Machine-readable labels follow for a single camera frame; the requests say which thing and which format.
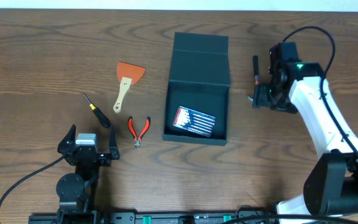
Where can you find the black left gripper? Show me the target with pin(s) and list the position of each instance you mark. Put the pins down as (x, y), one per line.
(86, 156)

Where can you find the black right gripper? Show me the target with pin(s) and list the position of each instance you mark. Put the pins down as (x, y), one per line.
(263, 89)

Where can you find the small steel claw hammer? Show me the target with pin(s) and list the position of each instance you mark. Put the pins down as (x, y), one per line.
(255, 61)

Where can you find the blue drill bit case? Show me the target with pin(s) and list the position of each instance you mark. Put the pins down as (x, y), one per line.
(194, 121)

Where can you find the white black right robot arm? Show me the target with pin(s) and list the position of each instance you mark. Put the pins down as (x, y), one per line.
(331, 189)

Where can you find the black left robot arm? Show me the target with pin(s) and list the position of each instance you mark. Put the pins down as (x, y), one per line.
(77, 191)

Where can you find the black yellow screwdriver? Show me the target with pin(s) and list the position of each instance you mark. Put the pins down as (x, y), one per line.
(102, 118)

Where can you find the red black pliers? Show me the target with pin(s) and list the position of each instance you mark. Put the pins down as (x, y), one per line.
(138, 137)

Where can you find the dark green open box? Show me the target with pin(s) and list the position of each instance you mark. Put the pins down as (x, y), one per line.
(199, 80)

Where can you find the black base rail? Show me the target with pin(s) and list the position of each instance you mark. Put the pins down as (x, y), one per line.
(166, 217)

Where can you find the orange scraper wooden handle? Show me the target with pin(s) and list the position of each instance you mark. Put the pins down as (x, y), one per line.
(128, 75)

